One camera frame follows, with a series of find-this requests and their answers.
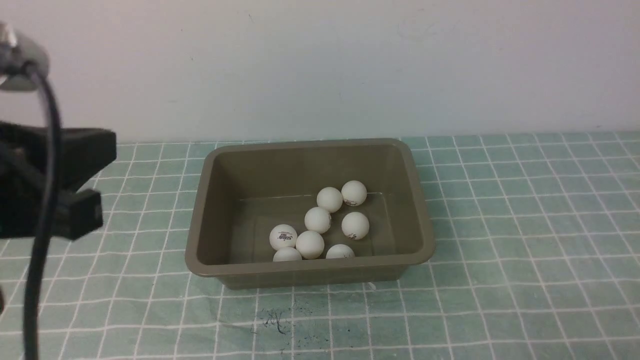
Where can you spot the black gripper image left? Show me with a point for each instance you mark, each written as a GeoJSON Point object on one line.
{"type": "Point", "coordinates": [85, 152]}

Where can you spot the white ping-pong ball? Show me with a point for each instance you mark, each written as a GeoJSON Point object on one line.
{"type": "Point", "coordinates": [354, 193]}
{"type": "Point", "coordinates": [330, 199]}
{"type": "Point", "coordinates": [287, 254]}
{"type": "Point", "coordinates": [310, 244]}
{"type": "Point", "coordinates": [338, 251]}
{"type": "Point", "coordinates": [283, 236]}
{"type": "Point", "coordinates": [355, 225]}
{"type": "Point", "coordinates": [317, 219]}

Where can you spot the olive green plastic bin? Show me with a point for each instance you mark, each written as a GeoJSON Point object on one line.
{"type": "Point", "coordinates": [246, 190]}

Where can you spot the green checked tablecloth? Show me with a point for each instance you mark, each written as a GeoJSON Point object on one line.
{"type": "Point", "coordinates": [537, 258]}

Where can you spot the black camera cable image left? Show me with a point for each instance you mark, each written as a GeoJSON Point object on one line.
{"type": "Point", "coordinates": [42, 239]}

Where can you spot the grey wrist camera image left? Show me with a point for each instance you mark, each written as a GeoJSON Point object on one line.
{"type": "Point", "coordinates": [17, 52]}

